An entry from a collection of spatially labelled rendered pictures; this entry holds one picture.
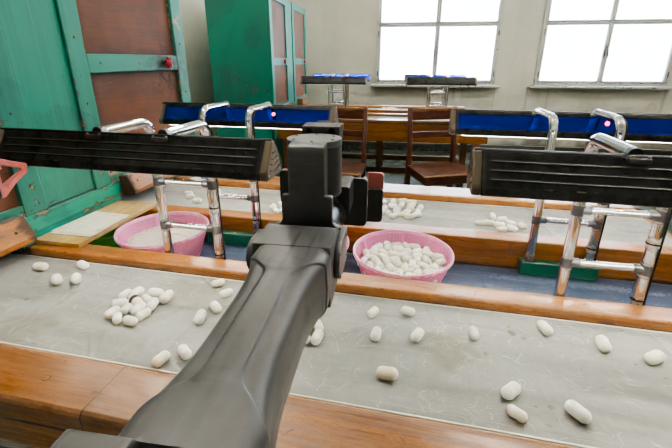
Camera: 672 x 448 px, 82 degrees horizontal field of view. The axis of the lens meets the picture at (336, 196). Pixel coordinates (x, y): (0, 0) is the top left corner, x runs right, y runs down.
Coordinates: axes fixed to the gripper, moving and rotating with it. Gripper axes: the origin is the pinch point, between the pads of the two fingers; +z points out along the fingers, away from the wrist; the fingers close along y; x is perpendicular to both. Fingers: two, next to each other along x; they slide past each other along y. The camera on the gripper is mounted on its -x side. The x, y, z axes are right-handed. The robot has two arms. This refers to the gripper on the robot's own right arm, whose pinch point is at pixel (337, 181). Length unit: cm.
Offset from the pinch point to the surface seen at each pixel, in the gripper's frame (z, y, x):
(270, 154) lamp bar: 10.1, 13.8, -1.6
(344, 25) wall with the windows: 514, 64, -69
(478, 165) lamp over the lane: 7.5, -22.0, -1.6
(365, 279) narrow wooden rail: 23.3, -3.3, 30.5
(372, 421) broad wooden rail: -14.3, -7.1, 31.0
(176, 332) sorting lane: 2.3, 32.5, 33.2
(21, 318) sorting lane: 2, 67, 33
